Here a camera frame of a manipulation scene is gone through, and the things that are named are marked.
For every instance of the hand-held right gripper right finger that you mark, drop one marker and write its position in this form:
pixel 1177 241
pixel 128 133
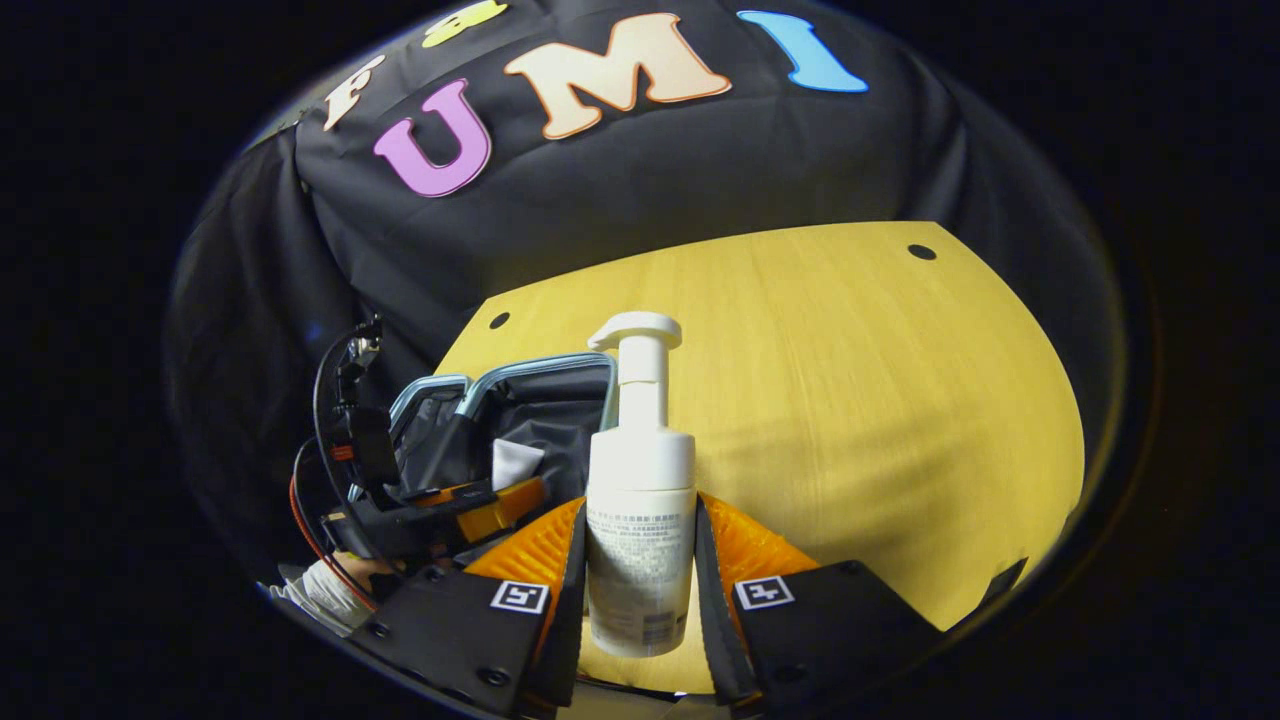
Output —
pixel 712 620

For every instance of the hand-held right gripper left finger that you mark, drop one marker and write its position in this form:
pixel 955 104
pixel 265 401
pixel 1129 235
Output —
pixel 565 620

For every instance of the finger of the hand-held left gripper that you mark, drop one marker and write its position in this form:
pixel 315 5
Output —
pixel 450 495
pixel 500 515

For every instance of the white squeeze tube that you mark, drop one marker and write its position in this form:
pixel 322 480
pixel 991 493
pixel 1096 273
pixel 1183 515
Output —
pixel 515 462

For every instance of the light blue suitcase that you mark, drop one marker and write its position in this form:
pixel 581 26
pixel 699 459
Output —
pixel 560 410

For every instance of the white pump bottle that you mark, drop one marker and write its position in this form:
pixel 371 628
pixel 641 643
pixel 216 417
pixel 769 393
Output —
pixel 640 500

